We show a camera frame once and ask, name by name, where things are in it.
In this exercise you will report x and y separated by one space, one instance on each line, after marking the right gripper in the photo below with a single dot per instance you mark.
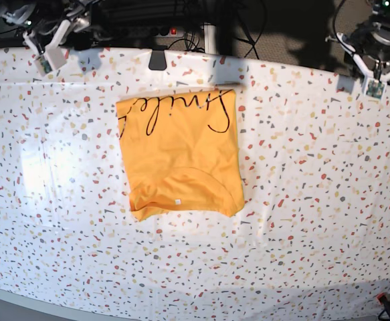
53 22

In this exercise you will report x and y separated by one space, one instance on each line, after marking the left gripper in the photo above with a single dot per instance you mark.
368 49

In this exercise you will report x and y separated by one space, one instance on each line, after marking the yellow T-shirt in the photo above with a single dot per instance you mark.
180 153

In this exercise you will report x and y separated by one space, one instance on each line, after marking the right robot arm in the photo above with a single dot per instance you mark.
14 14

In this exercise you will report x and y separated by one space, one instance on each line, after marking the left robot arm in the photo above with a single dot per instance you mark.
380 13

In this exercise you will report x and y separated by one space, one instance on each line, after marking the black table clamp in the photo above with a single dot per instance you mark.
157 60

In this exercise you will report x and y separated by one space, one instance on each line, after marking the white power strip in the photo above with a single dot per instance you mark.
150 31

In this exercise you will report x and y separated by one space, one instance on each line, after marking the terrazzo patterned table cloth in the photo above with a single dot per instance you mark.
311 243

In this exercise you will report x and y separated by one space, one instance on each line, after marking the red clamp at corner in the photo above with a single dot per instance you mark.
384 315

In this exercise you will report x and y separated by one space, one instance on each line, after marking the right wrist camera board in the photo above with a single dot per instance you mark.
49 61

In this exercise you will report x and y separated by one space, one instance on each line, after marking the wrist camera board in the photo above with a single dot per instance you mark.
373 88
49 61

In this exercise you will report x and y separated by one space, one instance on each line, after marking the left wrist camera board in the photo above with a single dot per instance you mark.
373 88

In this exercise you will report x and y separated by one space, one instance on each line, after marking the aluminium frame post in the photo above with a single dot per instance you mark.
210 38

